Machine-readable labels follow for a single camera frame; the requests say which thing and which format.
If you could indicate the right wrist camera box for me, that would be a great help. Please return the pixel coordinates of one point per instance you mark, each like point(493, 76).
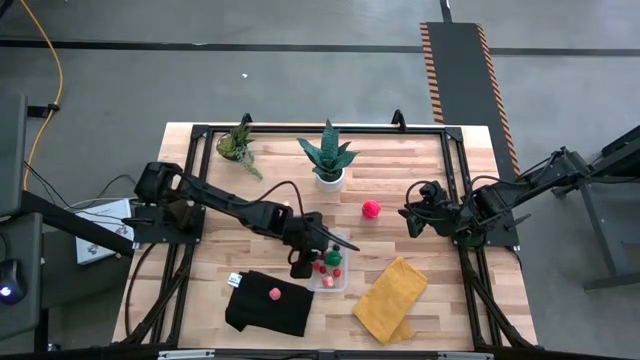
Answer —
point(416, 227)

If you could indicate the grey flat panel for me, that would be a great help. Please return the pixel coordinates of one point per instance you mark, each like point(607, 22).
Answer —
point(10, 150)

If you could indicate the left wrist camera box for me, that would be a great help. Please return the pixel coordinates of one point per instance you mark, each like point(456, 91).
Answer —
point(301, 264)

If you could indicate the green toy pepper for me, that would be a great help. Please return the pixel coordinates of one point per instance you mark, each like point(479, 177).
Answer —
point(333, 258)

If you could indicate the black floor strip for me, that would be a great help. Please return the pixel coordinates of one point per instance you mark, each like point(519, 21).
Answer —
point(200, 47)

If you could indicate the white printed box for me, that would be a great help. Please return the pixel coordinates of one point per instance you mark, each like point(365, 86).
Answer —
point(100, 240)

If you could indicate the dark grey side table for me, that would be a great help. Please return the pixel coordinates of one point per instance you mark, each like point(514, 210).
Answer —
point(60, 280)
point(606, 235)

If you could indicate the black folded cloth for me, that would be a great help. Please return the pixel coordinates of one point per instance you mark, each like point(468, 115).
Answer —
point(270, 312)

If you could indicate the black metal table frame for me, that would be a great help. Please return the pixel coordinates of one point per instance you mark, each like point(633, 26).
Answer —
point(325, 129)

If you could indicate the black striped-edge floor mat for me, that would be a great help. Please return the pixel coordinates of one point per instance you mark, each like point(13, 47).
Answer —
point(460, 75)

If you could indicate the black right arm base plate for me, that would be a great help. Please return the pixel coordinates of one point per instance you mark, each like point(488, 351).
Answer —
point(500, 240)

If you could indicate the snake plant in white pot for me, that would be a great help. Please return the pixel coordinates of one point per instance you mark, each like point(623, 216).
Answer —
point(329, 155)

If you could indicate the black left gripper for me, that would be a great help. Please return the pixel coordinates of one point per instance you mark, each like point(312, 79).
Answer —
point(305, 232)

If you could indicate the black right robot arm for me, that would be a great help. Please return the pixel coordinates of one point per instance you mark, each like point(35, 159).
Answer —
point(525, 187)

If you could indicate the red toy tomato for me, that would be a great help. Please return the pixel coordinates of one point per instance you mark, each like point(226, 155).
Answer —
point(371, 209)

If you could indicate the yellow folded cloth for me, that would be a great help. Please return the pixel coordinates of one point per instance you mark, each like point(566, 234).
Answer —
point(395, 320)

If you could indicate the silver metal bracket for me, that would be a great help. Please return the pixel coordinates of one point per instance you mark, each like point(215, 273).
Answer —
point(465, 356)
point(187, 354)

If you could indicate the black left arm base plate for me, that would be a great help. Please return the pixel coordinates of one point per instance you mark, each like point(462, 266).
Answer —
point(150, 232)

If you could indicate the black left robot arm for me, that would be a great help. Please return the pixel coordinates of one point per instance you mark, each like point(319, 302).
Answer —
point(225, 202)

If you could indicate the black computer mouse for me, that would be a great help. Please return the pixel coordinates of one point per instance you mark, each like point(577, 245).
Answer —
point(11, 282)

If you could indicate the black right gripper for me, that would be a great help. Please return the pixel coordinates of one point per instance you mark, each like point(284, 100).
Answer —
point(440, 217)

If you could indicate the clear plastic container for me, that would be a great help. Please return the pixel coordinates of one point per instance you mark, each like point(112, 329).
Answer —
point(340, 287)

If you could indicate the pink toy peach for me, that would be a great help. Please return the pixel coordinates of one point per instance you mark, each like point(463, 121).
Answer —
point(274, 294)

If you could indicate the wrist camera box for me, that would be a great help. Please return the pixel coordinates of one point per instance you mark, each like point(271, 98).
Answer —
point(301, 264)
point(416, 227)

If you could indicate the trailing succulent in dark pot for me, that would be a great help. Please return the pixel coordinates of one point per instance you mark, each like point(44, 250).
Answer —
point(230, 145)

